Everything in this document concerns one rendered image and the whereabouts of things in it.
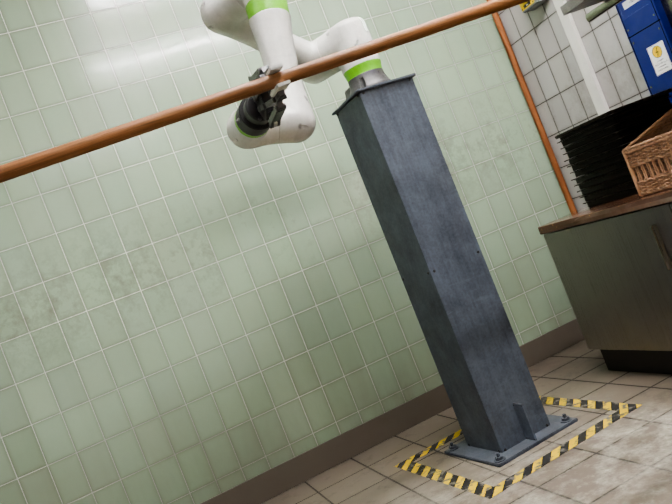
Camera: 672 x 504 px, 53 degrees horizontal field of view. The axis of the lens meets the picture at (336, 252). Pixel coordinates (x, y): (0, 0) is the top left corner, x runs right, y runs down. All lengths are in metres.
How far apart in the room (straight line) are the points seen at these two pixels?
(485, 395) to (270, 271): 0.98
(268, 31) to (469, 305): 1.00
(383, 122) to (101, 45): 1.20
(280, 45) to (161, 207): 0.98
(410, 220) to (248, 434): 1.07
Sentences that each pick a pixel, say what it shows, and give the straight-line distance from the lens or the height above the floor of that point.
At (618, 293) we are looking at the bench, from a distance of 2.40.
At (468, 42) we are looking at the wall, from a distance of 3.24.
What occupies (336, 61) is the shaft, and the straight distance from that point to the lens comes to 1.52.
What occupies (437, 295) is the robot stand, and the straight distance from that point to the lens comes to 2.10.
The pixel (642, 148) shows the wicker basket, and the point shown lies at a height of 0.72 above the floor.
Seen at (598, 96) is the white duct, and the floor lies 0.96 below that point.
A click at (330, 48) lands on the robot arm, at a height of 1.38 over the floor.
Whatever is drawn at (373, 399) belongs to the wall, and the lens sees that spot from 2.77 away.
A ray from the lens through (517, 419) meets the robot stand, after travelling 2.23.
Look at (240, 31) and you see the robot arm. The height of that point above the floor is 1.47.
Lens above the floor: 0.75
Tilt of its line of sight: level
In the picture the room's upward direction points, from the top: 22 degrees counter-clockwise
